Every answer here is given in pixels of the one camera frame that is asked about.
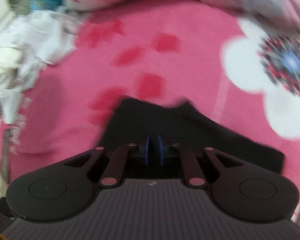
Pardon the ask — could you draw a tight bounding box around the dark patterned cloth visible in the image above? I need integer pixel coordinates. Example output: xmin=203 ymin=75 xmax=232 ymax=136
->
xmin=8 ymin=0 xmax=31 ymax=15

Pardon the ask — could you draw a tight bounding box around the white shirt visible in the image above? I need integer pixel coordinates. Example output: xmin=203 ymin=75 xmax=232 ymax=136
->
xmin=0 ymin=10 xmax=81 ymax=153

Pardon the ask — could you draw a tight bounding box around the pink floral bed blanket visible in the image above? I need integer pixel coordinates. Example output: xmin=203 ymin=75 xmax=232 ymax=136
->
xmin=10 ymin=0 xmax=300 ymax=191

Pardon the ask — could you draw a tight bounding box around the black garment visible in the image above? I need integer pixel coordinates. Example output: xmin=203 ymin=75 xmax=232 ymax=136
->
xmin=99 ymin=98 xmax=285 ymax=174

